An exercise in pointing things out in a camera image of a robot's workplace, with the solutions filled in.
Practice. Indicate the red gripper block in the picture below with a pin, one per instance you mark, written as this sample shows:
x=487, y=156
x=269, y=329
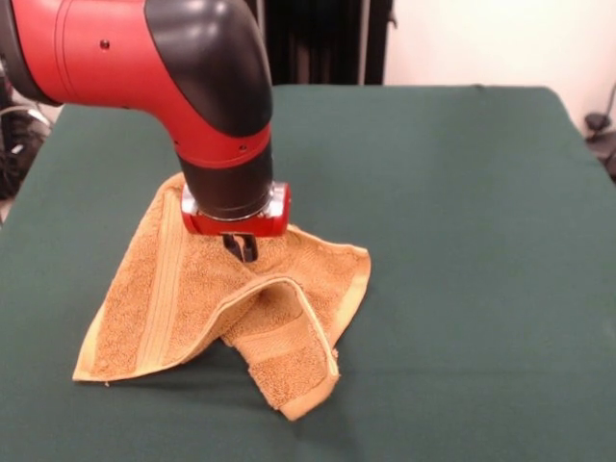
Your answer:
x=269, y=228

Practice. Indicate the tan terry towel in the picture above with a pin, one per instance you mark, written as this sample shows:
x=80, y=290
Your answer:
x=192, y=298

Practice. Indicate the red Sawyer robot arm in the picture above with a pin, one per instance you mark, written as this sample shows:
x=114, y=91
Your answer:
x=120, y=53

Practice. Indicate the dark green table cloth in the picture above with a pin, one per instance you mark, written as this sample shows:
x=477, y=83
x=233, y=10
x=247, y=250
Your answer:
x=457, y=289

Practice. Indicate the black equipment bag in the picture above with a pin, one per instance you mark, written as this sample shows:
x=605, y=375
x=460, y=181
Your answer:
x=19, y=154

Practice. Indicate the small black box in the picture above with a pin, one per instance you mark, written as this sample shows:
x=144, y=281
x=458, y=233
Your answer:
x=4, y=94

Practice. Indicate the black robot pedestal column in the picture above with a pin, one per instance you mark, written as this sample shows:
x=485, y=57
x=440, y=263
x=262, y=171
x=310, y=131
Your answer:
x=337, y=43

